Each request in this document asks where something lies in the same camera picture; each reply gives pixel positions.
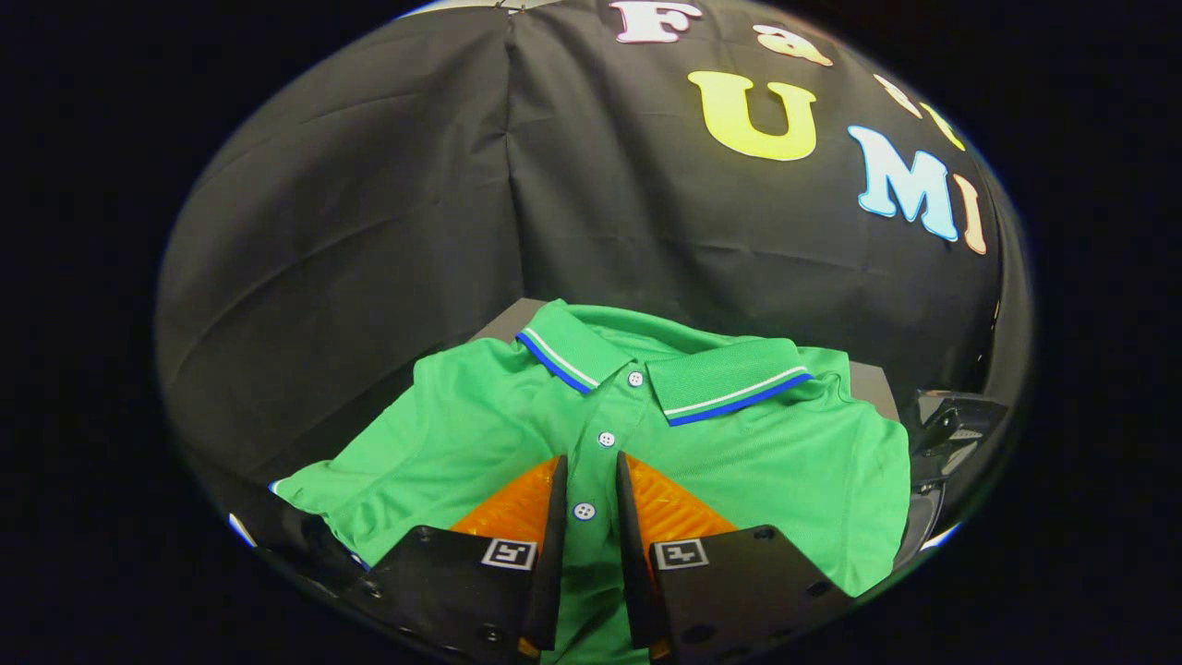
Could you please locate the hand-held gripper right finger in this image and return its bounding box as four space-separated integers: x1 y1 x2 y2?
616 451 855 662

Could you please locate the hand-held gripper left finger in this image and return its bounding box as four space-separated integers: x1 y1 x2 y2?
356 454 569 662

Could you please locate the green polo shirt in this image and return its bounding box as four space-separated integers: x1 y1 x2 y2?
270 300 912 665

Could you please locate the grey cabinet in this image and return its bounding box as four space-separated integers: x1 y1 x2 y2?
469 297 901 423

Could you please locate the black backdrop cloth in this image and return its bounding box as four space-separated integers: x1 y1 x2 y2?
155 0 1017 518

